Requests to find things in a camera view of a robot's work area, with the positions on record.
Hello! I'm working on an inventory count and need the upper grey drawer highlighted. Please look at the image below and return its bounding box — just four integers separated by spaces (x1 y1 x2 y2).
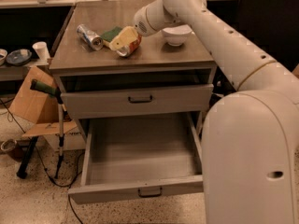
62 84 213 119

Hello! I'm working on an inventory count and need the white ceramic bowl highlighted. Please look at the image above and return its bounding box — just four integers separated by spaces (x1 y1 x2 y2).
162 25 192 47

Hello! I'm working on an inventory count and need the orange red soda can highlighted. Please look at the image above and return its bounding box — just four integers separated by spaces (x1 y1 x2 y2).
117 35 142 57

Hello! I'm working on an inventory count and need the black office chair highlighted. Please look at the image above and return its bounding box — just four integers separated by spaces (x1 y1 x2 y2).
214 0 299 91

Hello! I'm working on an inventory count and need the white paper cup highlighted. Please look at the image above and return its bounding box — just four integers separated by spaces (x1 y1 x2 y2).
32 41 50 61

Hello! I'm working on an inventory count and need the silver blue soda can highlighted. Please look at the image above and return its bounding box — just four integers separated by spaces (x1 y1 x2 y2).
77 24 104 50

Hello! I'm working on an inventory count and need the white bowl at left edge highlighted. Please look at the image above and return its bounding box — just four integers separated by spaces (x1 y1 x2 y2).
0 49 7 66

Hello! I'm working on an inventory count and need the brown cardboard box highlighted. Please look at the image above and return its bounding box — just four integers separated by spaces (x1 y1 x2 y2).
8 65 87 152

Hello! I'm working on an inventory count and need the dark blue plate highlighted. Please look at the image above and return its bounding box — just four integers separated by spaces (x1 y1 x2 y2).
6 49 32 66

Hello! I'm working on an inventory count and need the tripod with green handle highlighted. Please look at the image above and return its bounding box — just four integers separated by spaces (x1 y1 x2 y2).
30 79 64 179

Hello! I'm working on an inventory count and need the grey metal drawer cabinet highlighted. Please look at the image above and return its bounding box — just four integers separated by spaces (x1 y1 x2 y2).
50 0 216 137

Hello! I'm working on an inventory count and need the open lower grey drawer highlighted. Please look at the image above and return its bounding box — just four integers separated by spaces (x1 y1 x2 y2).
69 113 203 204

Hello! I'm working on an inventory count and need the brown cup on floor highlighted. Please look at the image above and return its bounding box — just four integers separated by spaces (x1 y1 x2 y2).
1 139 24 161

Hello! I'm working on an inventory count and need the green yellow sponge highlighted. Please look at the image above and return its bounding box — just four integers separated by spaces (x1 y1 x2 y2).
100 26 122 48

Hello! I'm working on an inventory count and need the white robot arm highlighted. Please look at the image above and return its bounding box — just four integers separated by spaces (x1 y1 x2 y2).
133 0 299 224

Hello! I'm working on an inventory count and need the black floor cable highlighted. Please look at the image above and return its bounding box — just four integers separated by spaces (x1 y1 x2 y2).
0 97 86 224

